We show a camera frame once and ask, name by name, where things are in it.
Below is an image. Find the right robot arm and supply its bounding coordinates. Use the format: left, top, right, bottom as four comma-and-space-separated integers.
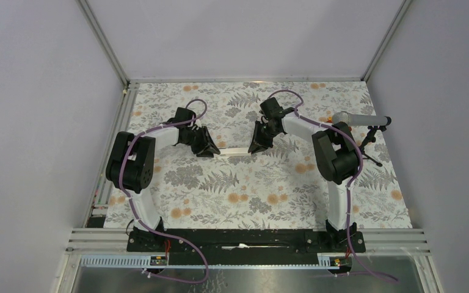
248, 98, 363, 251

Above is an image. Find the white remote control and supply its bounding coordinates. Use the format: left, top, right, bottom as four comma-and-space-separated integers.
220, 148, 251, 157

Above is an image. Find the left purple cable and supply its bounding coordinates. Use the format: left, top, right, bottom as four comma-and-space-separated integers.
118, 99, 210, 286

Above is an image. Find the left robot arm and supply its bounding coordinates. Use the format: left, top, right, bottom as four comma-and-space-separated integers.
106, 107, 220, 251

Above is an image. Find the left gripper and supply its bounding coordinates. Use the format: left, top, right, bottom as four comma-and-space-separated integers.
183, 126, 220, 157

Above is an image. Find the grey microphone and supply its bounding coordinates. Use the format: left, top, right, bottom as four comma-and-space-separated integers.
332, 111, 392, 126

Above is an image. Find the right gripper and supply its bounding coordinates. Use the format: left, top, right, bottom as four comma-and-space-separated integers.
247, 121, 280, 155

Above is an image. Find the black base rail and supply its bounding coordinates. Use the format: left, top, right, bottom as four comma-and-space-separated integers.
126, 228, 366, 266

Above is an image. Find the floral table mat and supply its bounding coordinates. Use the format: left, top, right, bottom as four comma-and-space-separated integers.
128, 82, 412, 229

